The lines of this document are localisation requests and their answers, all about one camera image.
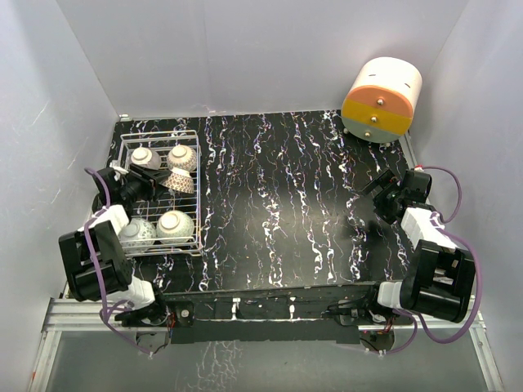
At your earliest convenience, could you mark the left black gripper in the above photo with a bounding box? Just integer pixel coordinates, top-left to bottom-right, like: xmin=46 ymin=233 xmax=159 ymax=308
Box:
xmin=120 ymin=166 xmax=172 ymax=205

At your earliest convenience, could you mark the purple striped bowl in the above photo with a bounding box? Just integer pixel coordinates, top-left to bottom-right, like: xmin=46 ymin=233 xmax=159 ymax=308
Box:
xmin=131 ymin=147 xmax=161 ymax=170

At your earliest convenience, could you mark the brown lattice patterned bowl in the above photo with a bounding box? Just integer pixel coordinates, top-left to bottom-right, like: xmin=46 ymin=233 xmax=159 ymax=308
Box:
xmin=160 ymin=167 xmax=194 ymax=194

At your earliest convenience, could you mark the pink spoked patterned bowl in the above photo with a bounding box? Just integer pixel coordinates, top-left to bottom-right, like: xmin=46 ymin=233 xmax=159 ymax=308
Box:
xmin=167 ymin=145 xmax=197 ymax=172

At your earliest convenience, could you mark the green patterned bowl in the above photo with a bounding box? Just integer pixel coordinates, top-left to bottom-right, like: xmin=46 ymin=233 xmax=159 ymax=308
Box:
xmin=156 ymin=210 xmax=194 ymax=245

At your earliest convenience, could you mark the red patterned bowl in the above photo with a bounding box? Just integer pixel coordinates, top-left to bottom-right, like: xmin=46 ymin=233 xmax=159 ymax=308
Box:
xmin=118 ymin=218 xmax=156 ymax=254

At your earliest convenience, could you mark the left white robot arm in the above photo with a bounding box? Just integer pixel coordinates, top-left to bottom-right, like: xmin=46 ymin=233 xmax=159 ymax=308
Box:
xmin=58 ymin=163 xmax=169 ymax=326

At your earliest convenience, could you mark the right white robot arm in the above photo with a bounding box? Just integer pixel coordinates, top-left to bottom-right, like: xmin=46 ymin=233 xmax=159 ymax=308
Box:
xmin=362 ymin=170 xmax=476 ymax=324

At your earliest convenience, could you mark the orange yellow cylindrical drawer unit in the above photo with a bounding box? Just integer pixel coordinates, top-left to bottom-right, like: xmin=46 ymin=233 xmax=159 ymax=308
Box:
xmin=341 ymin=56 xmax=422 ymax=144

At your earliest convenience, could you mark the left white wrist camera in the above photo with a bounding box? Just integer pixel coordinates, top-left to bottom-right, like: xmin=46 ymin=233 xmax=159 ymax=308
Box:
xmin=110 ymin=161 xmax=128 ymax=176

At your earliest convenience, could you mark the white wire dish rack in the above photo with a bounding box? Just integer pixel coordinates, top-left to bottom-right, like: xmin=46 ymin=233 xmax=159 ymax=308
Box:
xmin=114 ymin=130 xmax=202 ymax=257

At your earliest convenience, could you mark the black front base frame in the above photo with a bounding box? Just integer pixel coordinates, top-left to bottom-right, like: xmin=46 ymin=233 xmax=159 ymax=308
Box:
xmin=115 ymin=283 xmax=413 ymax=344

